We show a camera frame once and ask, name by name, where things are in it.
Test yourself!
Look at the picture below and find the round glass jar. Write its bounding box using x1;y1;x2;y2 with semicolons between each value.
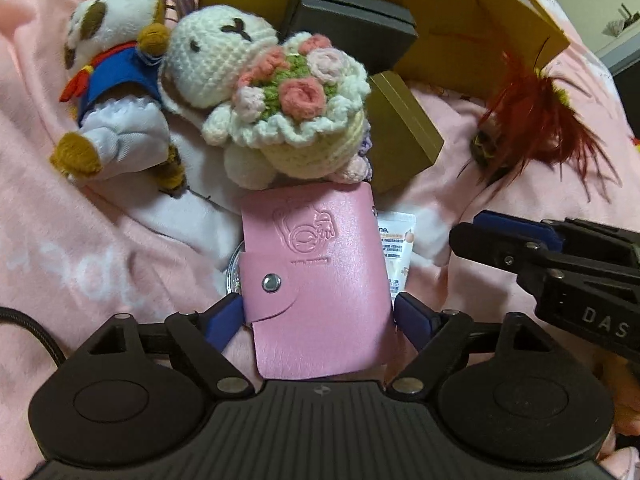
227;240;248;296

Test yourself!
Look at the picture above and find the black braided cable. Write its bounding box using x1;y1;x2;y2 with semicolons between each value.
0;306;68;363

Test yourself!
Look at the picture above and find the yellow cardboard box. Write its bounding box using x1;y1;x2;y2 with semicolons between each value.
198;0;571;98

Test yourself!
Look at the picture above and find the pink leather card wallet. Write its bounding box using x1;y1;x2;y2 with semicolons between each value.
240;182;396;380

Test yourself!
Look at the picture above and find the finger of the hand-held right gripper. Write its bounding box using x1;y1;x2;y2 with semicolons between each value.
472;210;640;267
448;221;566;280

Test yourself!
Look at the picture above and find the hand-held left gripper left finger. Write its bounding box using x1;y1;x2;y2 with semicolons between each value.
75;293;255;397

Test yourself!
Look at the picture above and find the red green feather toy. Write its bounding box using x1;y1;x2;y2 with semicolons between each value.
457;0;621;201

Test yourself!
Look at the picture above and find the white crochet bunny with bouquet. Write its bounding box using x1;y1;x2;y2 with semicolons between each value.
159;4;373;191

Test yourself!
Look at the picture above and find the brown plush dog blue outfit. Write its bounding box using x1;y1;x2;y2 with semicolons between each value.
49;0;187;196

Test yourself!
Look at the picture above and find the gold gift box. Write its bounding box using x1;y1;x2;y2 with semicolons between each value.
367;71;445;195

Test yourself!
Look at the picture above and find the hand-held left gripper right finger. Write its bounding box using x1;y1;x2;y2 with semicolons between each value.
386;292;543;395

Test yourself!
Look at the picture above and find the purple crochet flower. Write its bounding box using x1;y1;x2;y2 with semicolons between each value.
357;132;375;183

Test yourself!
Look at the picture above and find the white lotion tube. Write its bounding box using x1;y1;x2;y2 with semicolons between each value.
376;211;417;293

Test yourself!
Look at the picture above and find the dark grey gift box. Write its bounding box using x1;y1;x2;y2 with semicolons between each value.
277;0;418;71

